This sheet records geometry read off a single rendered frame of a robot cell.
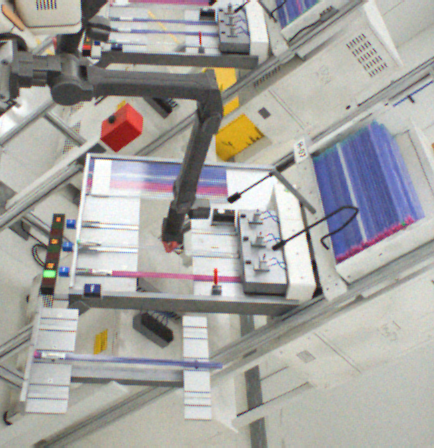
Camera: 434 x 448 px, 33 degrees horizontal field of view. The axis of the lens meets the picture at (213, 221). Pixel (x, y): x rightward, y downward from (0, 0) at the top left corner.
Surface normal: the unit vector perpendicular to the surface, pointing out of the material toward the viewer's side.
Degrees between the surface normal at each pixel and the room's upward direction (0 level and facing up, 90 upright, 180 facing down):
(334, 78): 90
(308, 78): 90
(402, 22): 90
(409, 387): 90
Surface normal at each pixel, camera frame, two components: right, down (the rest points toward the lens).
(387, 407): -0.62, -0.55
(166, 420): 0.04, 0.68
